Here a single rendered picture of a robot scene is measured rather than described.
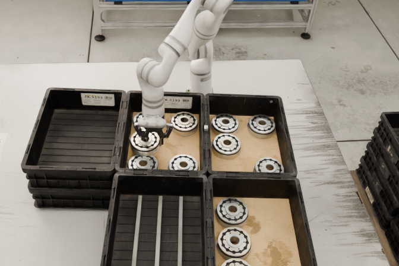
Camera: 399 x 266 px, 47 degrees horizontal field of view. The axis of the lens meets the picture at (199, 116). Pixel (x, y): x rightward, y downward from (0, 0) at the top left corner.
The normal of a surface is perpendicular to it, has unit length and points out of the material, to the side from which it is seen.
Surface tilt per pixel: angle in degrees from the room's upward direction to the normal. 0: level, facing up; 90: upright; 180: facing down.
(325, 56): 0
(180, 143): 0
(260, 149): 0
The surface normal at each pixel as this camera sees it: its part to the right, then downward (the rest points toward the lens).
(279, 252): 0.06, -0.72
